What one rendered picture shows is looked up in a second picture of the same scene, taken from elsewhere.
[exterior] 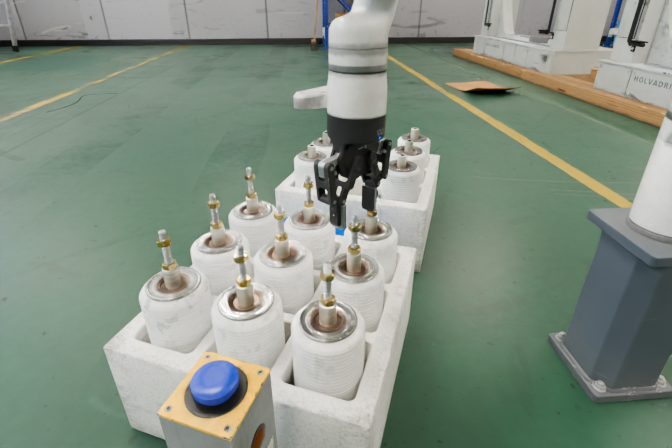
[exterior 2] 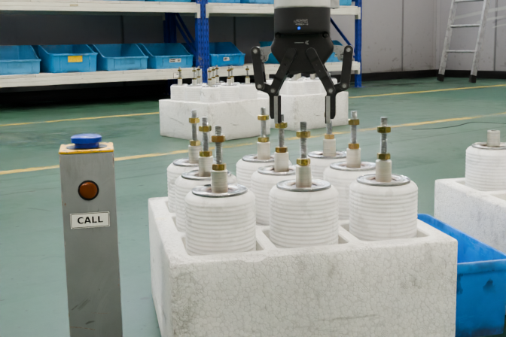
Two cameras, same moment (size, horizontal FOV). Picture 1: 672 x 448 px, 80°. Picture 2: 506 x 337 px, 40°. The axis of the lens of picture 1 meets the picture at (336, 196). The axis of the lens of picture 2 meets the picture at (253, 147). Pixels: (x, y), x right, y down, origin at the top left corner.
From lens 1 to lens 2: 0.82 m
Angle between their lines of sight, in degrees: 59
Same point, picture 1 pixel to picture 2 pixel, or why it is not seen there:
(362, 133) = (281, 21)
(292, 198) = (446, 195)
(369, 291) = (285, 199)
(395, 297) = (344, 246)
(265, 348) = not seen: hidden behind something
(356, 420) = (172, 259)
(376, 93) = not seen: outside the picture
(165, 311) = (170, 171)
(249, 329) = (182, 184)
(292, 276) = (264, 183)
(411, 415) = not seen: outside the picture
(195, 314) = not seen: hidden behind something
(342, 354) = (196, 207)
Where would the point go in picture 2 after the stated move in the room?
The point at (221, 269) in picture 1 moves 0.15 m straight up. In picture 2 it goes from (245, 177) to (242, 87)
